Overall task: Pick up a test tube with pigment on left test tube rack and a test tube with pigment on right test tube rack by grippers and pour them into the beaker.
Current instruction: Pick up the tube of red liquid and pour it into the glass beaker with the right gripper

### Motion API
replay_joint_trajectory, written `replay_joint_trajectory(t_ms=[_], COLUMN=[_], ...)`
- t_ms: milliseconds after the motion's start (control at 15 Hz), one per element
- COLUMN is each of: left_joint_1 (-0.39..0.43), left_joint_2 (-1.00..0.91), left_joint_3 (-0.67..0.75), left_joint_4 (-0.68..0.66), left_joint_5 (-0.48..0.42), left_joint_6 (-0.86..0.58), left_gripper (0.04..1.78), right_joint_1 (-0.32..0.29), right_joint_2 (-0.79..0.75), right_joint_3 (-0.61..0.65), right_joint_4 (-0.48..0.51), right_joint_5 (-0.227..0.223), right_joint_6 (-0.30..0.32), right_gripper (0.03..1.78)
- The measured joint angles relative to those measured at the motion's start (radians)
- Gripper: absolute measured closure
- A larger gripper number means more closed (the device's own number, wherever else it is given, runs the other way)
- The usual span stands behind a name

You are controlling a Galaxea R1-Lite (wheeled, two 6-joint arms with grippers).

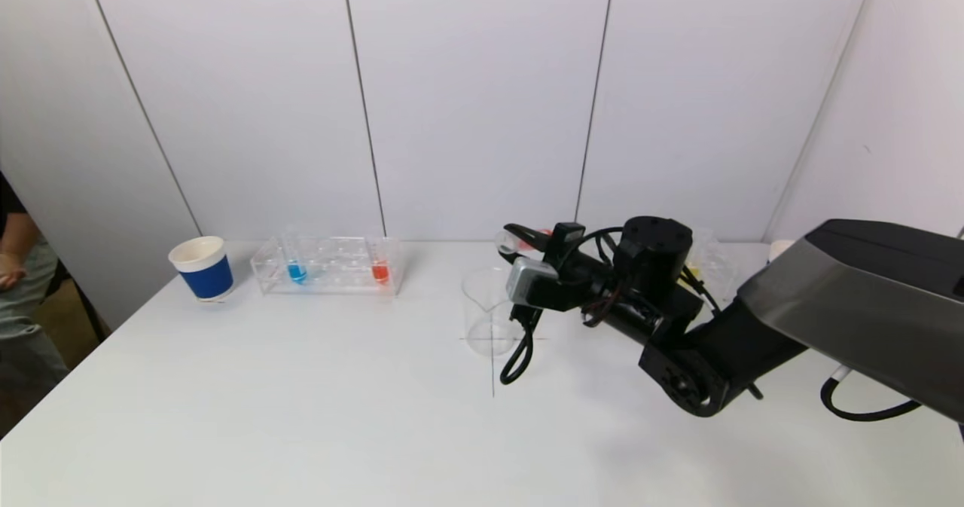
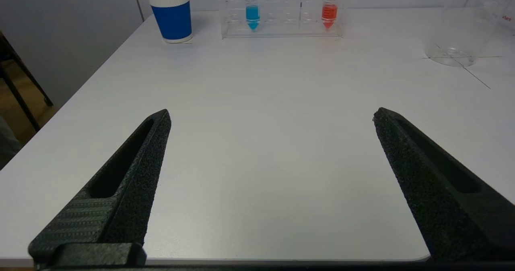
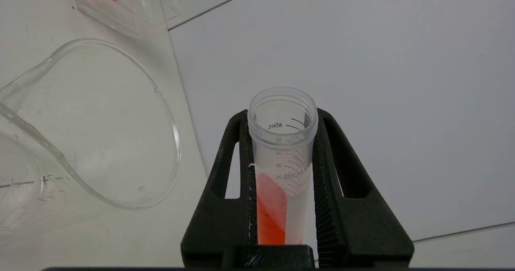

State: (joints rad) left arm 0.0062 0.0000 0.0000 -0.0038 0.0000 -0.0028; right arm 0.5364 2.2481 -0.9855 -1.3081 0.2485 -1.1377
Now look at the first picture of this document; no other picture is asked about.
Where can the black metal chair frame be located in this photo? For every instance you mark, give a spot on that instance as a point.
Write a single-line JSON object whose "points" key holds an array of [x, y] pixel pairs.
{"points": [[90, 303]]}

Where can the person in grey trousers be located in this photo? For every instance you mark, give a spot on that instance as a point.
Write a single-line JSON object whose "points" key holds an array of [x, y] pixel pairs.
{"points": [[22, 319]]}

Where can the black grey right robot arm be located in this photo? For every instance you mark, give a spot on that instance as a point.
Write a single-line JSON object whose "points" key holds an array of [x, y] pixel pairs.
{"points": [[866, 296]]}

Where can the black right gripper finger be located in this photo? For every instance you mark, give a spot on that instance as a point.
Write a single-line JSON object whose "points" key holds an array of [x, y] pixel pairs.
{"points": [[531, 236], [512, 256]]}

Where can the clear glass beaker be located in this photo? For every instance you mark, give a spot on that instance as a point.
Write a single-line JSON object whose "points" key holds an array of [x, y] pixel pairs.
{"points": [[486, 319]]}

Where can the test tube with orange pigment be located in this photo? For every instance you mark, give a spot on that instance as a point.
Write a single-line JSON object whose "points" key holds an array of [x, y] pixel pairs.
{"points": [[379, 272]]}

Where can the test tube with yellow pigment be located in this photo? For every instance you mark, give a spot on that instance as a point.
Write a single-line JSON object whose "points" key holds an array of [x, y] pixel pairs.
{"points": [[689, 273]]}

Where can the clear acrylic test tube rack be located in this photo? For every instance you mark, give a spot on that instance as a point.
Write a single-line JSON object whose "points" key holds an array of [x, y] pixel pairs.
{"points": [[335, 270], [715, 266]]}

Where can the test tube with blue pigment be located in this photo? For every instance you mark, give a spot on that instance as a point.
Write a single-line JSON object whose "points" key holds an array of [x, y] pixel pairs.
{"points": [[297, 272]]}

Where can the blue white paper cup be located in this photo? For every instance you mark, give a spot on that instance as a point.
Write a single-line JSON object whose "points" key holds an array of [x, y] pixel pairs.
{"points": [[779, 249], [207, 279]]}

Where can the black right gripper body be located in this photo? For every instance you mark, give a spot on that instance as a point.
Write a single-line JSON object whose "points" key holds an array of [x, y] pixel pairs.
{"points": [[562, 240]]}

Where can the test tube with red pigment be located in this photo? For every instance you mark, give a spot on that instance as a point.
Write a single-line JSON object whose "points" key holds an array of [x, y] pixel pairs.
{"points": [[527, 245]]}

